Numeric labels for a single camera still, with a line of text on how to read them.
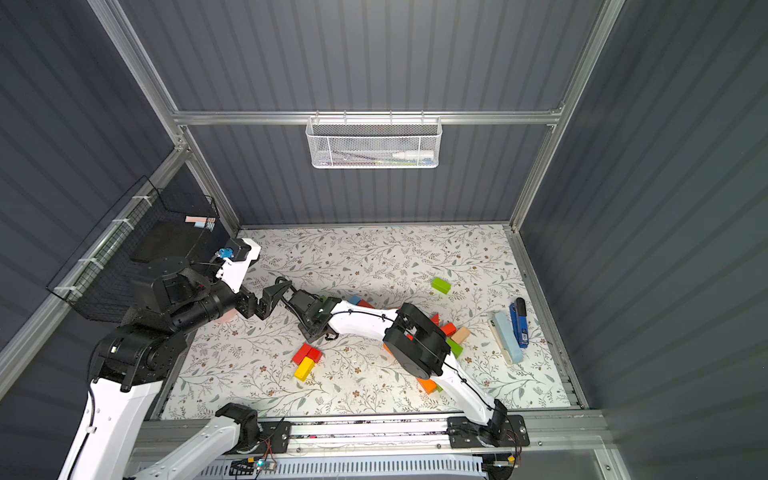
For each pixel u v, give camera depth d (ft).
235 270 1.58
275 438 2.41
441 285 3.34
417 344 1.82
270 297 1.69
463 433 2.39
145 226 2.52
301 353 2.84
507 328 2.97
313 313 2.33
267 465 2.28
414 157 3.02
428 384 2.65
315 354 2.82
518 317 2.98
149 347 1.27
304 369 2.71
